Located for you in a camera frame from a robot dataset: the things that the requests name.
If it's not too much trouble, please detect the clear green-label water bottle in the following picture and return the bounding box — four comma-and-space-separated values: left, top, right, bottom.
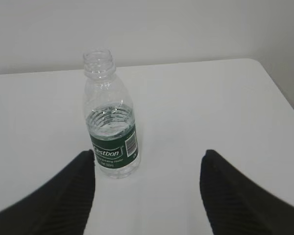
83, 49, 141, 178

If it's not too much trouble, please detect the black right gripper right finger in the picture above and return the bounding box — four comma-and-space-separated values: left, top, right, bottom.
200, 149, 294, 235

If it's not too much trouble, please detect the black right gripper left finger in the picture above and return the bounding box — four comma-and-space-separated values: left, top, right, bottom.
0, 150, 96, 235

